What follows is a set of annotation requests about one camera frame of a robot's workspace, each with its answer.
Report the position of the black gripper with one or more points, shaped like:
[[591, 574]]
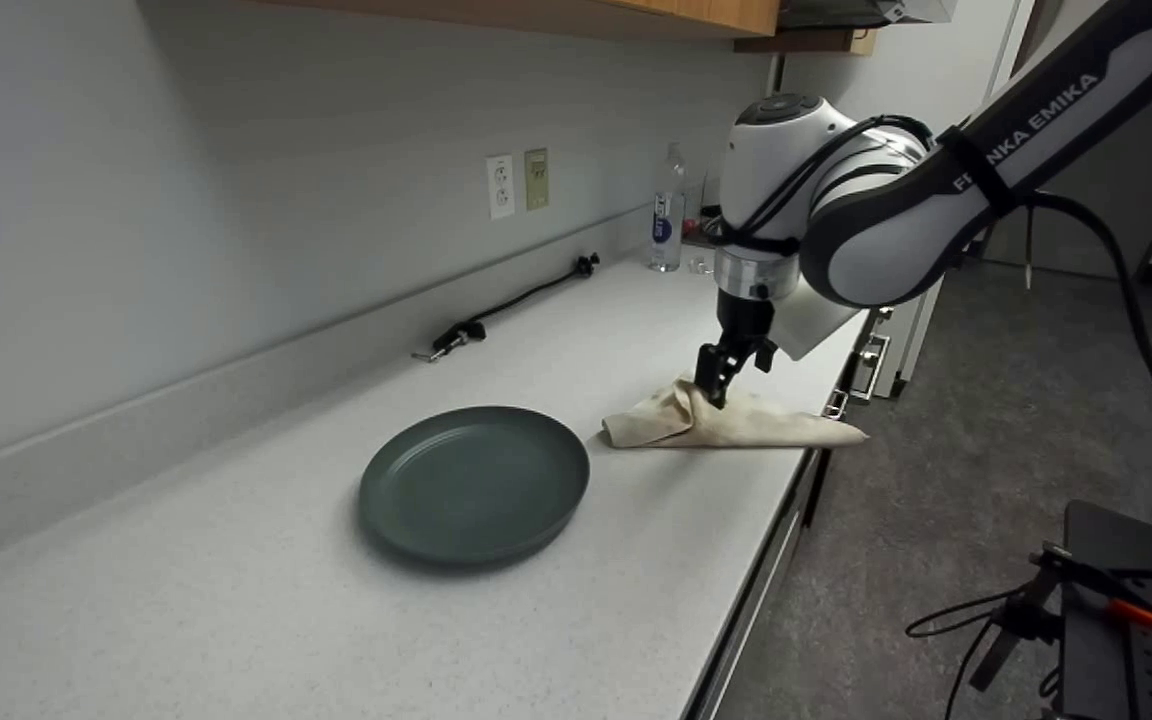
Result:
[[742, 340]]

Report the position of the stained beige towel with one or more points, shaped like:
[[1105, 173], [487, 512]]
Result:
[[686, 419]]

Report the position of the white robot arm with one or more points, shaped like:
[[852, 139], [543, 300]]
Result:
[[823, 212]]

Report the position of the clear plastic water bottle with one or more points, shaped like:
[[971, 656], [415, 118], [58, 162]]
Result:
[[666, 210]]

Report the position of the dark green plate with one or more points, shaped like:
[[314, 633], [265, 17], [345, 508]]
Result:
[[474, 486]]

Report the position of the wooden upper cabinet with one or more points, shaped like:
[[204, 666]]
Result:
[[581, 17]]

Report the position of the black table with clamp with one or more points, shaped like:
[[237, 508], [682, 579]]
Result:
[[1091, 598]]

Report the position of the white wall outlet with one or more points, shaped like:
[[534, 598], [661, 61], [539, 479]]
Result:
[[501, 185]]

